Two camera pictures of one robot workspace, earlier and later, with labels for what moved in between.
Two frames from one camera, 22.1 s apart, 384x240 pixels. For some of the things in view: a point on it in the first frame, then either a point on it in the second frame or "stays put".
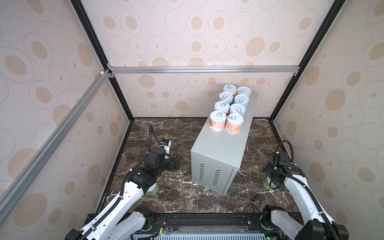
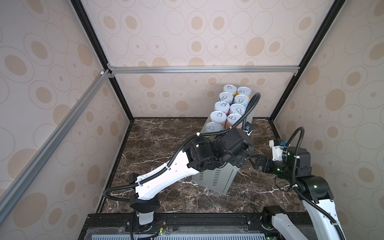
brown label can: (217, 120) stays put
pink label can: (222, 106) stays put
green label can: (266, 182) → (213, 127)
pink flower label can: (238, 108) stays put
